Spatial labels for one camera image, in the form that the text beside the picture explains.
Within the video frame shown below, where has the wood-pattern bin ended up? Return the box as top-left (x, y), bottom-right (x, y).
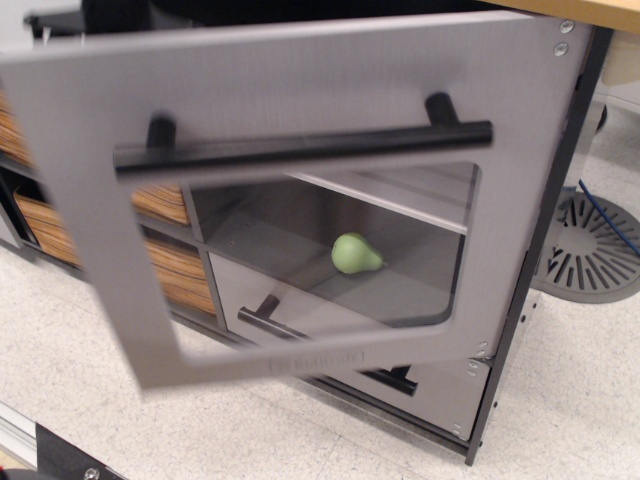
top-left (13, 184), bottom-right (215, 315)
top-left (1, 90), bottom-right (190, 226)

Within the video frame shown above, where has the lower wood-pattern bin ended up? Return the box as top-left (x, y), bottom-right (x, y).
top-left (13, 184), bottom-right (215, 315)

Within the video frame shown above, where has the wooden countertop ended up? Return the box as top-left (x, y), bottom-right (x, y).
top-left (492, 0), bottom-right (639, 34)

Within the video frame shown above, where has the black base plate with screw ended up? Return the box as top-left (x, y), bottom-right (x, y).
top-left (1, 424), bottom-right (125, 480)

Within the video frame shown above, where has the grey oven door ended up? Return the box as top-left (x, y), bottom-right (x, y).
top-left (1, 10), bottom-right (592, 389)

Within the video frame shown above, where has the grey lower drawer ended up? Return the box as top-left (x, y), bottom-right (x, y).
top-left (210, 254), bottom-right (489, 440)

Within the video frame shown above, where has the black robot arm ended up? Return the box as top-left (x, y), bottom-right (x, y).
top-left (23, 0), bottom-right (498, 40)

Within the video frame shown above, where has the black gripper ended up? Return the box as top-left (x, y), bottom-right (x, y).
top-left (23, 10), bottom-right (86, 42)

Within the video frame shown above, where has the blue cable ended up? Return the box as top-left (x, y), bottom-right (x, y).
top-left (577, 178), bottom-right (640, 257)

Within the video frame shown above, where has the grey round slotted base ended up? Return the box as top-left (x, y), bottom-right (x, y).
top-left (532, 188), bottom-right (639, 304)

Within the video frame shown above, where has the upper wood-pattern bin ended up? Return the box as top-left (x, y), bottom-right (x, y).
top-left (1, 90), bottom-right (190, 226)

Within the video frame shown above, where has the black oven door handle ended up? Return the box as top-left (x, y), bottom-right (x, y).
top-left (113, 92), bottom-right (494, 178)

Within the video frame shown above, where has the green toy pear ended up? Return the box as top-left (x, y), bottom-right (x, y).
top-left (331, 232), bottom-right (388, 275)

